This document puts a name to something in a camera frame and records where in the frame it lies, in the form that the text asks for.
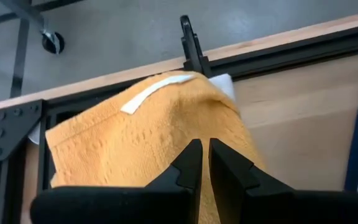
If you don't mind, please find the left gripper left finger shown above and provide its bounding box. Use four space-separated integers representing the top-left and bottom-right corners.
30 139 203 224

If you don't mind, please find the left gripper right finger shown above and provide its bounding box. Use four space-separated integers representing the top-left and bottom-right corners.
209 139 358 224

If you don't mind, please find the orange yellow towel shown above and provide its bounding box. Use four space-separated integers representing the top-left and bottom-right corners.
44 70 266 224

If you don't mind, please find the grey metal wheeled cart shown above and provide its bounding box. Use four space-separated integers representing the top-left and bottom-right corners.
0 0 85 55

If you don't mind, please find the black metal table frame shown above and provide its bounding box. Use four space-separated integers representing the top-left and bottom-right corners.
0 14 358 224

